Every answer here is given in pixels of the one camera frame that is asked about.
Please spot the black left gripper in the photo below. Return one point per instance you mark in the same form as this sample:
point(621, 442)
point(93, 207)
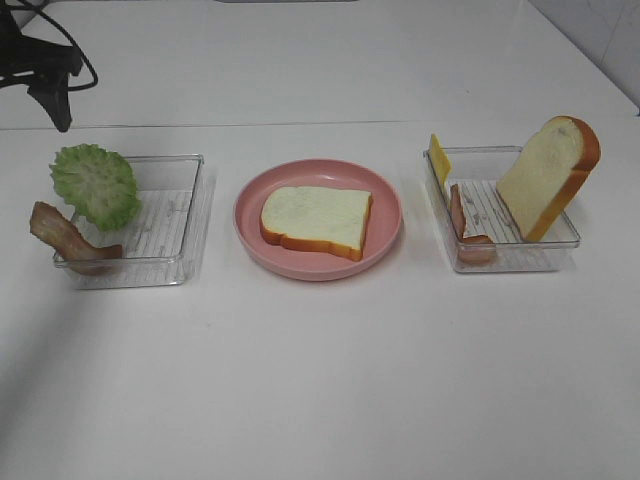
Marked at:
point(41, 65)

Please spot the green lettuce leaf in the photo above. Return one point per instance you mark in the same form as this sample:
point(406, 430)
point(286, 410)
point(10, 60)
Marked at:
point(100, 185)

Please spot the bacon strip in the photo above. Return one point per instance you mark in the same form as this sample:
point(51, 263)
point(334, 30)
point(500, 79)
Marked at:
point(51, 227)
point(467, 240)

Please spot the bread slice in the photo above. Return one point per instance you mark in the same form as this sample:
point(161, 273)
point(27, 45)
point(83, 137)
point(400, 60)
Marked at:
point(317, 219)
point(549, 171)

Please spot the yellow cheese slice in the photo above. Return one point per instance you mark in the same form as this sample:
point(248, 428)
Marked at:
point(439, 161)

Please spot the left clear plastic tray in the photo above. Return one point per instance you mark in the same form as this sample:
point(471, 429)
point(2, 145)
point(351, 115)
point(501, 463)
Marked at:
point(164, 244)

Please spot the clear plastic tray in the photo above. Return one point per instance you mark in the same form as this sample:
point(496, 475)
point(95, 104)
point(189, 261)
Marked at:
point(164, 244)
point(475, 171)

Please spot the pink round plate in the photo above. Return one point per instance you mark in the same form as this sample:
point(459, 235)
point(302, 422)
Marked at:
point(383, 228)

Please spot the right clear plastic tray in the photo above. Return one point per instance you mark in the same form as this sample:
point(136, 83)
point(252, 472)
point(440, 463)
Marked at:
point(475, 171)

